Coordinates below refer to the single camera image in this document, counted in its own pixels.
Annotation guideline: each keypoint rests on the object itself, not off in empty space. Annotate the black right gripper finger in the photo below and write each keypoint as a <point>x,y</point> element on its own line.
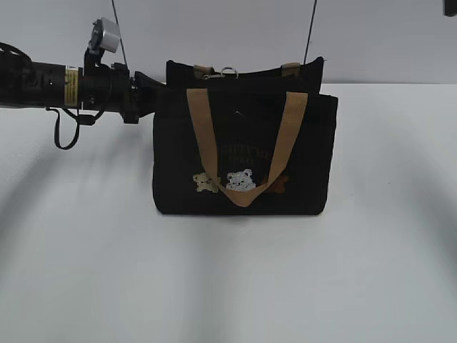
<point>450,7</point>

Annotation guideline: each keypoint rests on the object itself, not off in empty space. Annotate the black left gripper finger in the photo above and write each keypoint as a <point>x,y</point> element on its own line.
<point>146,86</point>

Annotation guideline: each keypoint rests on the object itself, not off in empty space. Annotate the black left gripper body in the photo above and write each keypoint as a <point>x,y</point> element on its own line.
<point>130,106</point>

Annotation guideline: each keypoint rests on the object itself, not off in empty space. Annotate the black bear tote bag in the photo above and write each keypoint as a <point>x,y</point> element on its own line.
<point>227,143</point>

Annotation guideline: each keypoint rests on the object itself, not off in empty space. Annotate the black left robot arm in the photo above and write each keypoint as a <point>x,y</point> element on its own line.
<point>93,87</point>

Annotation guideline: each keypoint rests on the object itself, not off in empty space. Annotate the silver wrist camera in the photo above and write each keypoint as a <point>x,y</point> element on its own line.
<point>105,35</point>

